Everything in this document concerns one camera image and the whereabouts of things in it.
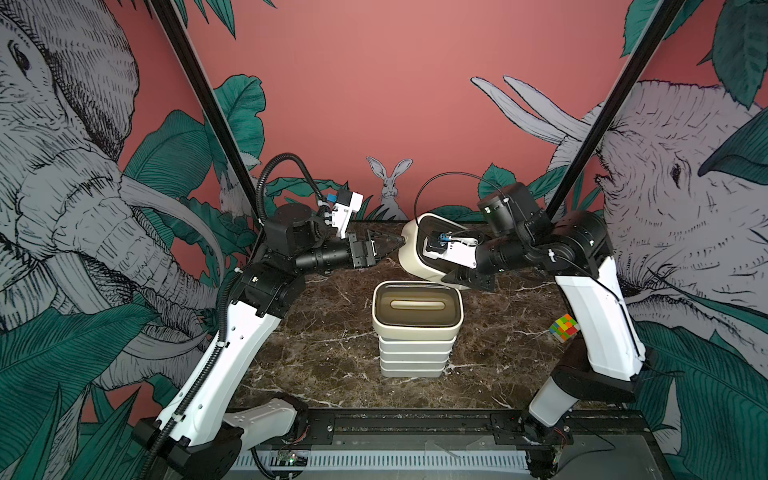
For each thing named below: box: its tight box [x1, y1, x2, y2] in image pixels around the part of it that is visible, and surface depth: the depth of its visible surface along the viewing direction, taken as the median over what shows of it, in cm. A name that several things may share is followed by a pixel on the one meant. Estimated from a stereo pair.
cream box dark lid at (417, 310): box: [372, 280, 465, 341], surface depth 65 cm
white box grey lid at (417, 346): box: [378, 335, 457, 353], surface depth 67 cm
